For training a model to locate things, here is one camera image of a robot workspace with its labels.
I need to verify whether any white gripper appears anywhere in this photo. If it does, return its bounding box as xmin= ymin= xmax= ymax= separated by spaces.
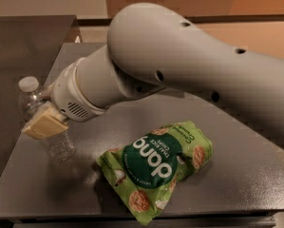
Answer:
xmin=22 ymin=58 xmax=105 ymax=140

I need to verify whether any clear plastic water bottle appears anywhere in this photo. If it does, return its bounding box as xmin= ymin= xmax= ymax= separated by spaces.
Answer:
xmin=18 ymin=76 xmax=76 ymax=162

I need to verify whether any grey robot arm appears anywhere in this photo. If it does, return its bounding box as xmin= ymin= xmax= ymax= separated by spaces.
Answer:
xmin=23 ymin=3 xmax=284 ymax=144

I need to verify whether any green Dang rice chips bag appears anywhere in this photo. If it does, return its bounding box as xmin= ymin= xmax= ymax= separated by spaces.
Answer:
xmin=96 ymin=121 xmax=213 ymax=225

